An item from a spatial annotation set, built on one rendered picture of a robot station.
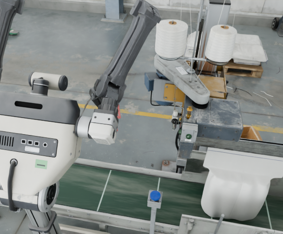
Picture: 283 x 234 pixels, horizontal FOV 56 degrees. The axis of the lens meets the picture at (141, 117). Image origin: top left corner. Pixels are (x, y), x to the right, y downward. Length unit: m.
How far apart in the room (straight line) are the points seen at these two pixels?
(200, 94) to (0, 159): 0.96
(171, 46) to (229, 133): 0.53
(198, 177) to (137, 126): 1.29
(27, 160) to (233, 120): 0.96
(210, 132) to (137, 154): 1.66
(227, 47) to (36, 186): 1.08
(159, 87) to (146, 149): 1.40
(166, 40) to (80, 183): 1.39
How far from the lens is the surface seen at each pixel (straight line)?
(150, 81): 1.67
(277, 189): 2.39
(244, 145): 1.67
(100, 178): 2.27
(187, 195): 2.20
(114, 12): 6.26
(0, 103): 1.21
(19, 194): 1.21
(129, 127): 3.23
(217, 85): 1.64
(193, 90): 1.40
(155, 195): 1.60
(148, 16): 1.12
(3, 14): 1.39
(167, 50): 1.41
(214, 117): 1.38
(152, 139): 3.10
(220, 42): 1.41
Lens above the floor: 2.19
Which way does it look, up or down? 40 degrees down
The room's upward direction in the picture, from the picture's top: 1 degrees clockwise
